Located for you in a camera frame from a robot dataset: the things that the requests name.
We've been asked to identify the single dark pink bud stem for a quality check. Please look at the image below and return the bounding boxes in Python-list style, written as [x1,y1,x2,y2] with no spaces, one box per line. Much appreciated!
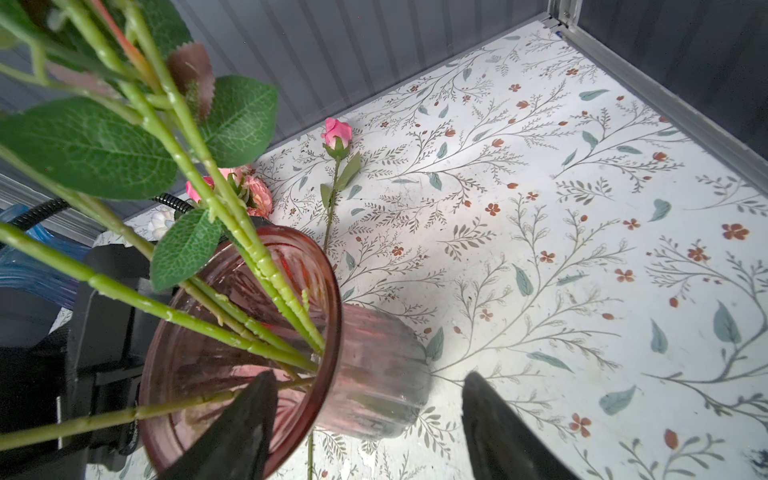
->
[305,116,364,480]

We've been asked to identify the red pink rose stem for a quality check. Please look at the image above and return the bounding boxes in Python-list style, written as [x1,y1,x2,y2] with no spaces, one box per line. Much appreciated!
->
[55,1,325,355]

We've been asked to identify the floral patterned table mat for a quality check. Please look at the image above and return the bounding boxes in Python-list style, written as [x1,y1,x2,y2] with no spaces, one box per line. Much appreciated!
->
[255,23,767,479]

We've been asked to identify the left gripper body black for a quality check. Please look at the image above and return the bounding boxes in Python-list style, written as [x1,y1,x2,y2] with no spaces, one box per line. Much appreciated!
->
[1,282,159,479]

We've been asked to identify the small pink spray roses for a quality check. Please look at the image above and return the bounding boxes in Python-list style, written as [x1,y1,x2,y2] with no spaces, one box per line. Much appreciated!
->
[148,166,274,240]

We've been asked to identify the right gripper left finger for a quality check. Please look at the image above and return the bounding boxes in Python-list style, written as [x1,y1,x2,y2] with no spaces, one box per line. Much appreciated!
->
[158,371,278,480]

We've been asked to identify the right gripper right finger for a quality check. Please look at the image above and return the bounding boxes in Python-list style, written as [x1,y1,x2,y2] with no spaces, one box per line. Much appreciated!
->
[462,372,577,480]

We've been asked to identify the pink glass vase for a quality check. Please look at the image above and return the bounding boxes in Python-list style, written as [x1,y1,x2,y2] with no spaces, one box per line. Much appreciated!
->
[139,225,431,477]

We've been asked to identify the blue purple glass vase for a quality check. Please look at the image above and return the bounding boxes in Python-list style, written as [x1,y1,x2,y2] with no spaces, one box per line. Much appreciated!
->
[1,199,90,310]

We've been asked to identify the light pink rose stem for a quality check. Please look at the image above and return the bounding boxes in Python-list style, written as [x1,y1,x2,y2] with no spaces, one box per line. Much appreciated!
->
[1,223,318,372]

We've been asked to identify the white spray rose stem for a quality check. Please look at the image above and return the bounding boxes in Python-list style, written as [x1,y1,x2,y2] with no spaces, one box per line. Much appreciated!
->
[1,1,320,363]

